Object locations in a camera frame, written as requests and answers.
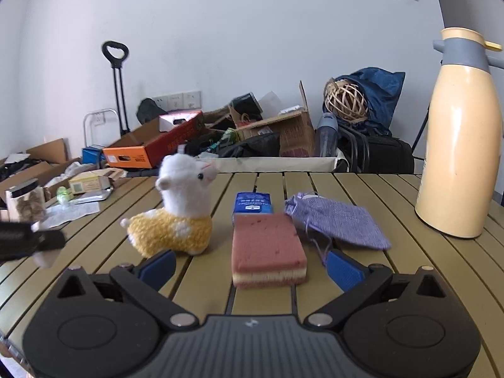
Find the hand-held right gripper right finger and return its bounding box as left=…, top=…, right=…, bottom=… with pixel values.
left=305, top=249, right=448, bottom=328

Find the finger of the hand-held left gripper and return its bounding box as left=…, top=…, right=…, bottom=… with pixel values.
left=0, top=220, right=66, bottom=262

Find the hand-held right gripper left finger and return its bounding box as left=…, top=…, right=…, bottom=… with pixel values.
left=57, top=249, right=198, bottom=330

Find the white and yellow alpaca plush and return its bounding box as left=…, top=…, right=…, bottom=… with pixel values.
left=120, top=153, right=220, bottom=259

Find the purple knit pouch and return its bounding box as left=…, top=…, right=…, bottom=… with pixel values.
left=284, top=192, right=393, bottom=267

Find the pink layered sponge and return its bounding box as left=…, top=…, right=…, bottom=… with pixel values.
left=232, top=215, right=308, bottom=289

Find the clear snack jar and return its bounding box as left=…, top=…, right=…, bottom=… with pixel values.
left=6, top=179, right=46, bottom=222

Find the white plastic sheet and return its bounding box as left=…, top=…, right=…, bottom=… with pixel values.
left=39, top=201, right=100, bottom=229

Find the silver foil tray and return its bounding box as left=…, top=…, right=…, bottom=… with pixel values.
left=71, top=189, right=115, bottom=206

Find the small green label box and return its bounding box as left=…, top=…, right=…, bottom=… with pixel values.
left=69, top=173, right=112, bottom=195

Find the tan folding table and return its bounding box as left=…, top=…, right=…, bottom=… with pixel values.
left=0, top=171, right=504, bottom=378

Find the open flat cardboard box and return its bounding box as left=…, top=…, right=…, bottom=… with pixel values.
left=0, top=138, right=80, bottom=205

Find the small blue box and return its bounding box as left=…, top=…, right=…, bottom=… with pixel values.
left=82, top=146, right=105, bottom=164

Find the blue tissue pack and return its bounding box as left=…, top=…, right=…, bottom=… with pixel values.
left=232, top=192, right=273, bottom=227

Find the orange cardboard box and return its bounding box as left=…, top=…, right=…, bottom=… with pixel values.
left=102, top=111, right=205, bottom=169

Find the black suitcase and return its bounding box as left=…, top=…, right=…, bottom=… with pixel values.
left=338, top=126, right=415, bottom=174

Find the blue water bottle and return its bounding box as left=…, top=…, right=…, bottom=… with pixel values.
left=315, top=112, right=339, bottom=158

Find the open brown cardboard box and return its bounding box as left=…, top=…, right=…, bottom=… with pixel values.
left=228, top=81, right=316, bottom=158

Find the black cloth bag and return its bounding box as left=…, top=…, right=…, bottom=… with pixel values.
left=218, top=132, right=281, bottom=158

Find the wicker ball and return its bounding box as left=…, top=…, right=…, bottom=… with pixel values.
left=324, top=79, right=369, bottom=123

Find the cream thermos jug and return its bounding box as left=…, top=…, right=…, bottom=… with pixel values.
left=415, top=27, right=503, bottom=239

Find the dark blue bag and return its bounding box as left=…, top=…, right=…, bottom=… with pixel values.
left=323, top=67, right=406, bottom=137

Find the white wall outlet row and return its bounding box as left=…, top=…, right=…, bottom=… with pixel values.
left=152, top=91, right=203, bottom=111

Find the black handle luggage trolley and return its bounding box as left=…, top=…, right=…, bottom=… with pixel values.
left=83, top=41, right=131, bottom=155

